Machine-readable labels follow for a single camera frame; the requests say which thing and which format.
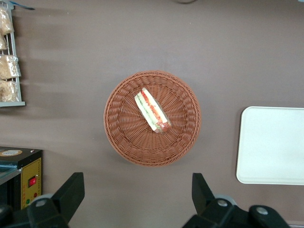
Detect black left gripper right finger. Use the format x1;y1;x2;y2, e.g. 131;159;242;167
182;172;291;228

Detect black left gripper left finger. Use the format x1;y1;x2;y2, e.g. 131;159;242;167
0;172;86;228

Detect plastic-wrapped triangle sandwich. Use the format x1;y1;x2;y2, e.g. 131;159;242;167
134;87;172;133

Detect cream rectangular plastic tray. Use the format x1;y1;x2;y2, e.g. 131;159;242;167
236;106;304;186

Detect round brown wicker basket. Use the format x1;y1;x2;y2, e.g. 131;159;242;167
103;70;202;167

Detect tray of packaged crackers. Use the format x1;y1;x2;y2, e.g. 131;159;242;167
0;1;26;108

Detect black sealing machine yellow panel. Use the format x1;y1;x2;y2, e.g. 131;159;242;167
0;146;44;212

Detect clear bag of crackers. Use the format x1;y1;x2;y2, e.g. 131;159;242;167
0;7;14;36
0;54;21;80
0;79;20;103
0;34;9;51

